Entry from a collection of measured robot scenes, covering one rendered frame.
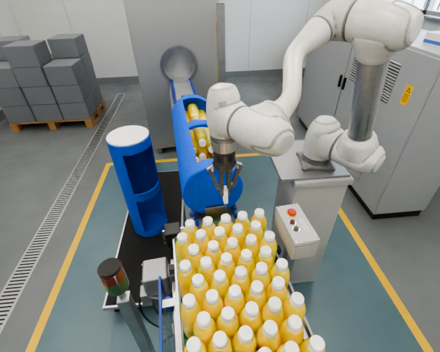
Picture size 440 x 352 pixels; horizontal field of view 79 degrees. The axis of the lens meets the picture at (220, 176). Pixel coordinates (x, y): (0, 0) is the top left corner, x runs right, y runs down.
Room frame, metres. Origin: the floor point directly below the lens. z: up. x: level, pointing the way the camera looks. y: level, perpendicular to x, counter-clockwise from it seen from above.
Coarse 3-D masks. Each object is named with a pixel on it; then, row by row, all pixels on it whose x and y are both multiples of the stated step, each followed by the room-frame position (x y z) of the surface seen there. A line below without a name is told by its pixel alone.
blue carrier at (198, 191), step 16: (192, 96) 1.73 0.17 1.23; (176, 112) 1.60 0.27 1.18; (176, 128) 1.43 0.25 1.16; (192, 128) 1.31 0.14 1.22; (176, 144) 1.30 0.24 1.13; (192, 144) 1.14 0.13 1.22; (192, 160) 1.01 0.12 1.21; (208, 160) 0.97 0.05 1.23; (192, 176) 0.91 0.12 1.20; (208, 176) 0.92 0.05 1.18; (224, 176) 0.93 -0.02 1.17; (192, 192) 0.91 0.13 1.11; (208, 192) 0.92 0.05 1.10; (240, 192) 0.95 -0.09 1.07; (192, 208) 0.90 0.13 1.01
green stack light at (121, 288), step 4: (124, 280) 0.42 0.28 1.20; (128, 280) 0.44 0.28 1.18; (120, 284) 0.41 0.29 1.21; (124, 284) 0.42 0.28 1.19; (128, 284) 0.43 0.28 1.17; (108, 288) 0.40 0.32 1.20; (112, 288) 0.40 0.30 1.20; (116, 288) 0.40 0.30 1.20; (120, 288) 0.41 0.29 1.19; (124, 288) 0.41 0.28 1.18; (108, 292) 0.40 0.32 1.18; (112, 292) 0.40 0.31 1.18; (116, 292) 0.40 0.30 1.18; (120, 292) 0.40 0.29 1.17; (124, 292) 0.41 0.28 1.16
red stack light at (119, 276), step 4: (120, 272) 0.42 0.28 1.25; (124, 272) 0.44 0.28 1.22; (116, 276) 0.41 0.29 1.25; (120, 276) 0.42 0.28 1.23; (124, 276) 0.43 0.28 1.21; (104, 280) 0.40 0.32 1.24; (108, 280) 0.40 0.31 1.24; (112, 280) 0.40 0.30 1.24; (116, 280) 0.41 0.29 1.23; (120, 280) 0.41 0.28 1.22; (104, 284) 0.40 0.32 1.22; (108, 284) 0.40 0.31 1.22; (112, 284) 0.40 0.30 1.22; (116, 284) 0.40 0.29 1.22
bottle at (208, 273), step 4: (212, 264) 0.56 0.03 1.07; (200, 268) 0.54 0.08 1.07; (204, 268) 0.53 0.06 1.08; (208, 268) 0.53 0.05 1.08; (212, 268) 0.54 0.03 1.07; (200, 272) 0.53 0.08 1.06; (204, 272) 0.53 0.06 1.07; (208, 272) 0.53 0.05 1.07; (212, 272) 0.53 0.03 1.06; (204, 276) 0.52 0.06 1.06; (208, 276) 0.52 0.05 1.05; (212, 276) 0.53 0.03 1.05; (208, 280) 0.52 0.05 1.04; (208, 284) 0.52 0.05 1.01
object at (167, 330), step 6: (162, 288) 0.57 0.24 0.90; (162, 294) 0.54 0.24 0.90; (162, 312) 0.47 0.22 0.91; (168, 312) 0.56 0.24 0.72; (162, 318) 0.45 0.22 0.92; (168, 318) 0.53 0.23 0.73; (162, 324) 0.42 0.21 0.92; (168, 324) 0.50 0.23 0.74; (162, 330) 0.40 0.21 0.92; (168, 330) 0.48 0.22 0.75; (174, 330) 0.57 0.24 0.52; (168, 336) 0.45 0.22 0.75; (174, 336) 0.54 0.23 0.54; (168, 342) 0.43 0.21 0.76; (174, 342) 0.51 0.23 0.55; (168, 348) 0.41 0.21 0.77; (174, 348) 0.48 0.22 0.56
